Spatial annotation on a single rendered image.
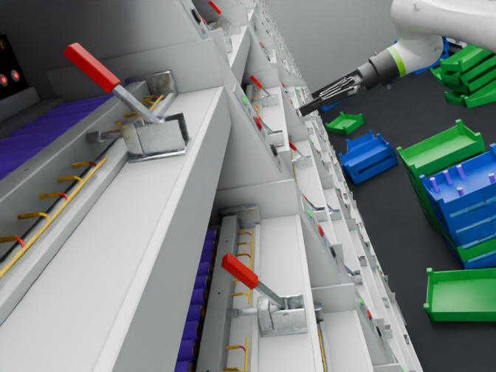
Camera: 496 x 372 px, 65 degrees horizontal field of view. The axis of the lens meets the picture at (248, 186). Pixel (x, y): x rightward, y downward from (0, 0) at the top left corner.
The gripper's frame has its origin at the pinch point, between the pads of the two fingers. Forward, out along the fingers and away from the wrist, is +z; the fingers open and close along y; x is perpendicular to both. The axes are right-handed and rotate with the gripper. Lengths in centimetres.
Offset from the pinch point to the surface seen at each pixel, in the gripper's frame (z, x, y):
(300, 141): 7.1, -6.6, -5.1
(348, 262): 7, -25, -43
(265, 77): 7.3, 15.6, -5.0
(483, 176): -45, -64, 21
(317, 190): 5.9, -7.1, -37.6
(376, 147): -22, -88, 131
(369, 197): -4, -96, 91
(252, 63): 8.7, 20.8, -4.7
